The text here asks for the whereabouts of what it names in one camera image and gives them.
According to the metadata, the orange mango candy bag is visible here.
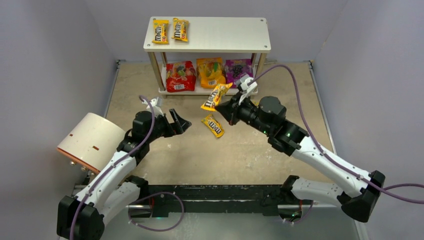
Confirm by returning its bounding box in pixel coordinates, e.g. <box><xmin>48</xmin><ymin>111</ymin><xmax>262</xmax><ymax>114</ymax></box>
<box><xmin>196</xmin><ymin>57</ymin><xmax>226</xmax><ymax>89</ymax></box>

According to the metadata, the white cylinder with copper rim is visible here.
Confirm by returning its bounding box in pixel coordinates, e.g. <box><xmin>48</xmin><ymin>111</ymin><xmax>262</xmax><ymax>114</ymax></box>
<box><xmin>56</xmin><ymin>112</ymin><xmax>126</xmax><ymax>174</ymax></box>

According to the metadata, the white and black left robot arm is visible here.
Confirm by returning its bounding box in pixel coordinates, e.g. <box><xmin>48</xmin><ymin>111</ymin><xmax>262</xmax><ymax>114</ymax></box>
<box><xmin>56</xmin><ymin>109</ymin><xmax>192</xmax><ymax>240</ymax></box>

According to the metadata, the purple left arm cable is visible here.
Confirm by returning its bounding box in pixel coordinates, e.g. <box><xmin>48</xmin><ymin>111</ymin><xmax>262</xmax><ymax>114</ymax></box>
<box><xmin>68</xmin><ymin>95</ymin><xmax>157</xmax><ymax>240</ymax></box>

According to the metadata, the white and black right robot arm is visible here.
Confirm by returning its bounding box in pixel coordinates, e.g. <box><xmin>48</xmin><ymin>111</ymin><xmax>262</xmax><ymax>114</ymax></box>
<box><xmin>215</xmin><ymin>94</ymin><xmax>386</xmax><ymax>223</ymax></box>

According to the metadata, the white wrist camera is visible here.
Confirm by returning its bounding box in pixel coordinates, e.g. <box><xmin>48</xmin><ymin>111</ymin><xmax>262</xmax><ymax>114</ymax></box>
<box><xmin>142</xmin><ymin>96</ymin><xmax>164</xmax><ymax>117</ymax></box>
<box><xmin>235</xmin><ymin>74</ymin><xmax>258</xmax><ymax>105</ymax></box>

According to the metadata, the white two-tier shelf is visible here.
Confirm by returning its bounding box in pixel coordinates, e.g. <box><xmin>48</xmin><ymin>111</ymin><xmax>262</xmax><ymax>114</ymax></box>
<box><xmin>143</xmin><ymin>16</ymin><xmax>272</xmax><ymax>97</ymax></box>

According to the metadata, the purple grape candy bag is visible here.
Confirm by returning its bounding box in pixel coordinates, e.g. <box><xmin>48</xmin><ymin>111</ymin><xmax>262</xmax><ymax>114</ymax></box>
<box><xmin>224</xmin><ymin>58</ymin><xmax>253</xmax><ymax>88</ymax></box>

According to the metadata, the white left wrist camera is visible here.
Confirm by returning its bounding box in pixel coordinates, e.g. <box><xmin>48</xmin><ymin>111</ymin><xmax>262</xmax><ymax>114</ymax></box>
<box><xmin>142</xmin><ymin>96</ymin><xmax>164</xmax><ymax>117</ymax></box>

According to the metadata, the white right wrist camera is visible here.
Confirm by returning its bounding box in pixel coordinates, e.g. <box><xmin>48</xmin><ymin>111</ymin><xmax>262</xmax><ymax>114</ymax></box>
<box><xmin>235</xmin><ymin>74</ymin><xmax>258</xmax><ymax>105</ymax></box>

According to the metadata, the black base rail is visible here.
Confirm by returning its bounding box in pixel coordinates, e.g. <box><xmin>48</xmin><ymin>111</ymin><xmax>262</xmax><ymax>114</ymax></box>
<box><xmin>116</xmin><ymin>184</ymin><xmax>314</xmax><ymax>219</ymax></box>

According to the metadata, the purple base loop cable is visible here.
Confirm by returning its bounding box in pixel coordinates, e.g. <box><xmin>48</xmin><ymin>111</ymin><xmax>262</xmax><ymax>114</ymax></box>
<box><xmin>127</xmin><ymin>192</ymin><xmax>185</xmax><ymax>233</ymax></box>

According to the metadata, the red mixed fruit candy bag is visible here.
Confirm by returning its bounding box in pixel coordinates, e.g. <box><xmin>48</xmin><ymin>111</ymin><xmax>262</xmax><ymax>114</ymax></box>
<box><xmin>165</xmin><ymin>61</ymin><xmax>197</xmax><ymax>93</ymax></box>

